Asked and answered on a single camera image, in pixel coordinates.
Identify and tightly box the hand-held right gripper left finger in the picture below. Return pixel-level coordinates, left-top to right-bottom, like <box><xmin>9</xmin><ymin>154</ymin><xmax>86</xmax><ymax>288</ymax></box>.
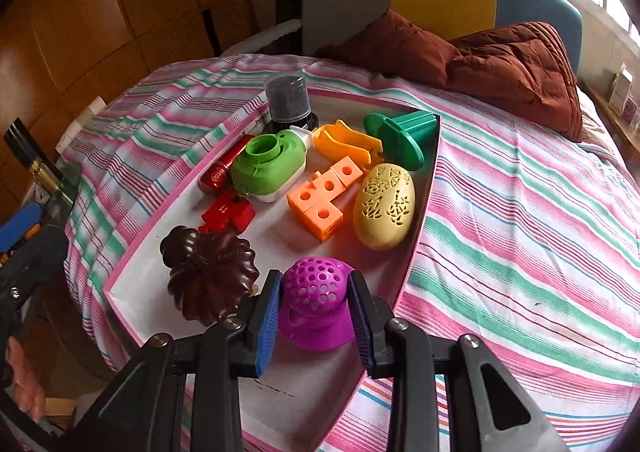
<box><xmin>75</xmin><ymin>269</ymin><xmax>283</xmax><ymax>452</ymax></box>

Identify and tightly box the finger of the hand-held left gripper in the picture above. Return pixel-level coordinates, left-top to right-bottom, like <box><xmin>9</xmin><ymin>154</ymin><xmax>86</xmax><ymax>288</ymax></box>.
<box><xmin>0</xmin><ymin>203</ymin><xmax>43</xmax><ymax>253</ymax></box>
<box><xmin>0</xmin><ymin>227</ymin><xmax>68</xmax><ymax>333</ymax></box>

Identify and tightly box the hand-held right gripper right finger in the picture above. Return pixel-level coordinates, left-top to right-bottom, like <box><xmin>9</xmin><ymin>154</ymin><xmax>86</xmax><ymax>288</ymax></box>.
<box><xmin>347</xmin><ymin>270</ymin><xmax>571</xmax><ymax>452</ymax></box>

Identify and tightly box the purple perforated strainer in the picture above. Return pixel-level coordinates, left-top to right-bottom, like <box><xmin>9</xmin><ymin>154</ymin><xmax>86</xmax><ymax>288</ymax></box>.
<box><xmin>277</xmin><ymin>256</ymin><xmax>356</xmax><ymax>352</ymax></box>

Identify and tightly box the brown studded massage ball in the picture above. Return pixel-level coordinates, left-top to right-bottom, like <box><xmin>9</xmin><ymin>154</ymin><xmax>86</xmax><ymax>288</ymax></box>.
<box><xmin>160</xmin><ymin>226</ymin><xmax>261</xmax><ymax>324</ymax></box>

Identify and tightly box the pink and white tray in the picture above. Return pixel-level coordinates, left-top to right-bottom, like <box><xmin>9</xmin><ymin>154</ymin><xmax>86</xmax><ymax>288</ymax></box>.
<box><xmin>102</xmin><ymin>82</ymin><xmax>442</xmax><ymax>452</ymax></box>

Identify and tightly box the red plastic block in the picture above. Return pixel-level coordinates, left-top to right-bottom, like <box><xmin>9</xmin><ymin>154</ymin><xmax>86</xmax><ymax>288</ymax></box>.
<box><xmin>198</xmin><ymin>188</ymin><xmax>257</xmax><ymax>234</ymax></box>

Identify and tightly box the orange cube block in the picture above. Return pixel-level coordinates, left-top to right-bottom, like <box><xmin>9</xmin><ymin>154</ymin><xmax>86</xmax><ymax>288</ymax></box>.
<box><xmin>286</xmin><ymin>156</ymin><xmax>363</xmax><ymax>243</ymax></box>

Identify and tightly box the yellow perforated egg case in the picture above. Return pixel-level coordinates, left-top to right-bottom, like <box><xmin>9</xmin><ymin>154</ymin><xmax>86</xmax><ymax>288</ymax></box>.
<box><xmin>353</xmin><ymin>163</ymin><xmax>417</xmax><ymax>250</ymax></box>

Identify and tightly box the green plug-in device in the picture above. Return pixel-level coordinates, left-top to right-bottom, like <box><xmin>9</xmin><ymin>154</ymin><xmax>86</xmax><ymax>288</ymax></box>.
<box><xmin>230</xmin><ymin>128</ymin><xmax>313</xmax><ymax>204</ymax></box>

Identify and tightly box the red tube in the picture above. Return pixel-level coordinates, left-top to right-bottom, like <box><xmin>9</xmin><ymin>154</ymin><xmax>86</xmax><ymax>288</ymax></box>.
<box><xmin>200</xmin><ymin>134</ymin><xmax>253</xmax><ymax>193</ymax></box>

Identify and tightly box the orange plastic clip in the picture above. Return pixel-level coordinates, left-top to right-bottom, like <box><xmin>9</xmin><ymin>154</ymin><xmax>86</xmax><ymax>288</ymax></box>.
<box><xmin>312</xmin><ymin>119</ymin><xmax>385</xmax><ymax>169</ymax></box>

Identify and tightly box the green flanged plastic piece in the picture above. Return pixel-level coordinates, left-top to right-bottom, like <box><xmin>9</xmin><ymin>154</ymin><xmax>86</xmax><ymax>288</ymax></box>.
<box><xmin>362</xmin><ymin>110</ymin><xmax>441</xmax><ymax>172</ymax></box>

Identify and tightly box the black cylinder with grey cap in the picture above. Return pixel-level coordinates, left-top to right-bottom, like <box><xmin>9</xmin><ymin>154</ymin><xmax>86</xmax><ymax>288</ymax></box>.
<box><xmin>264</xmin><ymin>73</ymin><xmax>320</xmax><ymax>135</ymax></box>

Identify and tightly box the person's left hand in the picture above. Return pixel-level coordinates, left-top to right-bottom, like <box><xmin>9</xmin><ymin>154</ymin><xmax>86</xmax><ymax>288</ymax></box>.
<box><xmin>5</xmin><ymin>336</ymin><xmax>48</xmax><ymax>425</ymax></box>

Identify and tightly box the dark bottle with gold neck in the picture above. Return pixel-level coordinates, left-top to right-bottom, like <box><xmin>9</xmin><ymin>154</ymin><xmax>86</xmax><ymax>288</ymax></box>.
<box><xmin>4</xmin><ymin>118</ymin><xmax>68</xmax><ymax>195</ymax></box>

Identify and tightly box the striped bed blanket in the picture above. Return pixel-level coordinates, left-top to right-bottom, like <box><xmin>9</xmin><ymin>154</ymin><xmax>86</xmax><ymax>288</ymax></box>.
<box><xmin>57</xmin><ymin>52</ymin><xmax>640</xmax><ymax>452</ymax></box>

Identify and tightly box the wooden wardrobe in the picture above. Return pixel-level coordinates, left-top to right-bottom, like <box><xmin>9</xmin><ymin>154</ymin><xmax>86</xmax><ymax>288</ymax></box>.
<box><xmin>0</xmin><ymin>0</ymin><xmax>261</xmax><ymax>213</ymax></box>

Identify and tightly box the white cloth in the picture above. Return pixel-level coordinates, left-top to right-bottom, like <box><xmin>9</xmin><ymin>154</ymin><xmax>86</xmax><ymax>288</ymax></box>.
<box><xmin>220</xmin><ymin>18</ymin><xmax>302</xmax><ymax>58</ymax></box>

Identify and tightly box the brown quilted duvet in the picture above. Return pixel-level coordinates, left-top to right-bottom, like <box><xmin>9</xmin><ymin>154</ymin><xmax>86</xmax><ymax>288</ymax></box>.
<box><xmin>312</xmin><ymin>9</ymin><xmax>585</xmax><ymax>143</ymax></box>

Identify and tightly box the beige pillow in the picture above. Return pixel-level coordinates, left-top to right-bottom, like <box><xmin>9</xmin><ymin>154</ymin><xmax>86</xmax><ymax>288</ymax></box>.
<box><xmin>575</xmin><ymin>84</ymin><xmax>618</xmax><ymax>160</ymax></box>

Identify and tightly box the wooden side desk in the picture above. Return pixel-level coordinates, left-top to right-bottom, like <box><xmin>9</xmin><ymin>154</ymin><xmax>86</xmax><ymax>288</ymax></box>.
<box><xmin>580</xmin><ymin>79</ymin><xmax>640</xmax><ymax>153</ymax></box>

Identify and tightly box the purple packet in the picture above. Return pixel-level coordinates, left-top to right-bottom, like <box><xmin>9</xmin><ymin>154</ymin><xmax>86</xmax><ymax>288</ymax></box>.
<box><xmin>622</xmin><ymin>97</ymin><xmax>640</xmax><ymax>130</ymax></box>

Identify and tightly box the white carton box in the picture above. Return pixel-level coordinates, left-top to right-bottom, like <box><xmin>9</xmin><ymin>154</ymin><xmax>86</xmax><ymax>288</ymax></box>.
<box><xmin>607</xmin><ymin>63</ymin><xmax>635</xmax><ymax>115</ymax></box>

